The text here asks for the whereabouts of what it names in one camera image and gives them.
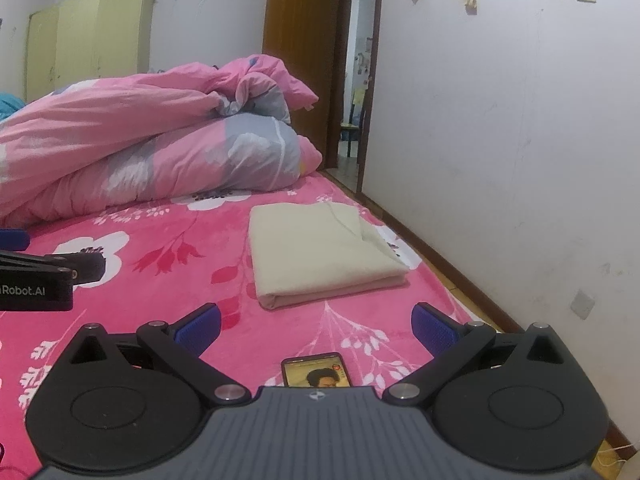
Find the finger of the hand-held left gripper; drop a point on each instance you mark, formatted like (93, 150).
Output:
(75, 267)
(12, 239)

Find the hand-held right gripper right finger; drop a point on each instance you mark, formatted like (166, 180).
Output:
(432, 327)

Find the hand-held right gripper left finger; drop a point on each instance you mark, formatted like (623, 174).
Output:
(200, 327)

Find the beige zip jacket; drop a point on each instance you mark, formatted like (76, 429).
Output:
(320, 255)

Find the pink flower-print bed blanket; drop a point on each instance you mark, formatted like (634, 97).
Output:
(175, 260)

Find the black smartphone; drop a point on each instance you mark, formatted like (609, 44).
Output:
(315, 372)

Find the blue printed blanket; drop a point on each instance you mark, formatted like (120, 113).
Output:
(10, 105)

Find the pink floral quilt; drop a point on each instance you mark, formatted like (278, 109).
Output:
(150, 140)

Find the pale yellow wardrobe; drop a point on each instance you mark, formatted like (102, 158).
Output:
(85, 40)

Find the yellow chair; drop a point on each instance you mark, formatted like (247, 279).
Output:
(354, 120)

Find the brown wooden door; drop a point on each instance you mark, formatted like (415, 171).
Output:
(300, 35)

